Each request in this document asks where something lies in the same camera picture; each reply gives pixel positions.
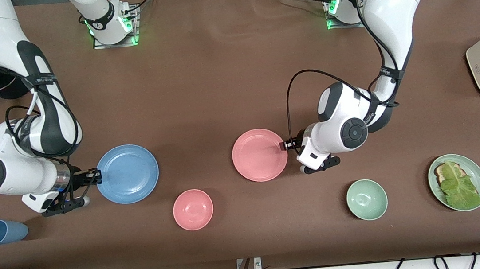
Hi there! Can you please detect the blue plate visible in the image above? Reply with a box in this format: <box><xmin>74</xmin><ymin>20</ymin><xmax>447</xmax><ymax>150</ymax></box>
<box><xmin>93</xmin><ymin>142</ymin><xmax>162</xmax><ymax>207</ymax></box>

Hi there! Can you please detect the pink plate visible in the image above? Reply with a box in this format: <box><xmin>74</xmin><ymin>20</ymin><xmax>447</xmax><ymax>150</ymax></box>
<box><xmin>229</xmin><ymin>126</ymin><xmax>291</xmax><ymax>185</ymax></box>

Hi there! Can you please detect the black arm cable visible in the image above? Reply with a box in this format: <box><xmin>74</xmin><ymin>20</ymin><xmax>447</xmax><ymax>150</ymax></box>
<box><xmin>0</xmin><ymin>27</ymin><xmax>86</xmax><ymax>178</ymax></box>
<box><xmin>275</xmin><ymin>0</ymin><xmax>407</xmax><ymax>154</ymax></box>

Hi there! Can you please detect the blue cup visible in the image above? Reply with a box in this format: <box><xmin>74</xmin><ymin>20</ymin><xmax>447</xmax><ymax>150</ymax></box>
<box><xmin>0</xmin><ymin>217</ymin><xmax>30</xmax><ymax>246</ymax></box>

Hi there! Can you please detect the green lettuce leaf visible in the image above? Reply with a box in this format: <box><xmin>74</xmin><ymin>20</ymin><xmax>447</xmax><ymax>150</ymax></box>
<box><xmin>437</xmin><ymin>157</ymin><xmax>480</xmax><ymax>213</ymax></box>

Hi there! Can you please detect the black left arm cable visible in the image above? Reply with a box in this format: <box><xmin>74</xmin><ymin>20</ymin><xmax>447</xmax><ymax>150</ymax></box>
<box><xmin>275</xmin><ymin>0</ymin><xmax>407</xmax><ymax>154</ymax></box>

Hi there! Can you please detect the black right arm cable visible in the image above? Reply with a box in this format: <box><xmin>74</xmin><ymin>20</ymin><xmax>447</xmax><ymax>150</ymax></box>
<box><xmin>0</xmin><ymin>27</ymin><xmax>86</xmax><ymax>178</ymax></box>

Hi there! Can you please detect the green bowl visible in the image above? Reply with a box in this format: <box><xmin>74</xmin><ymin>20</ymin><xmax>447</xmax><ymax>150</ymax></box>
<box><xmin>344</xmin><ymin>177</ymin><xmax>390</xmax><ymax>223</ymax></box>

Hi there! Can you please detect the metal table edge bracket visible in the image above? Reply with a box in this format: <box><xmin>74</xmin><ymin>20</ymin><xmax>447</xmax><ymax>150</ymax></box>
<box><xmin>235</xmin><ymin>256</ymin><xmax>263</xmax><ymax>269</ymax></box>

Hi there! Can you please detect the pink bowl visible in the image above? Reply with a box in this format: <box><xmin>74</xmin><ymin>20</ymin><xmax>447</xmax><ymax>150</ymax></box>
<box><xmin>171</xmin><ymin>187</ymin><xmax>216</xmax><ymax>233</ymax></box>

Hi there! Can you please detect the green plate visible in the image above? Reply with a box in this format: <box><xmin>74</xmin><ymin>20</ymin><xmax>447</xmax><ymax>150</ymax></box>
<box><xmin>425</xmin><ymin>151</ymin><xmax>480</xmax><ymax>215</ymax></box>

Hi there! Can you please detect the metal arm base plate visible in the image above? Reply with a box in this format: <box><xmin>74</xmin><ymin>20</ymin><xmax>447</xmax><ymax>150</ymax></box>
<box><xmin>90</xmin><ymin>5</ymin><xmax>140</xmax><ymax>50</ymax></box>
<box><xmin>323</xmin><ymin>0</ymin><xmax>367</xmax><ymax>31</ymax></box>

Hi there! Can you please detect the toasted bread slice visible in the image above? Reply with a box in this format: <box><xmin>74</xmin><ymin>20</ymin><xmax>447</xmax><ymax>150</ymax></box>
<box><xmin>433</xmin><ymin>161</ymin><xmax>466</xmax><ymax>186</ymax></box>

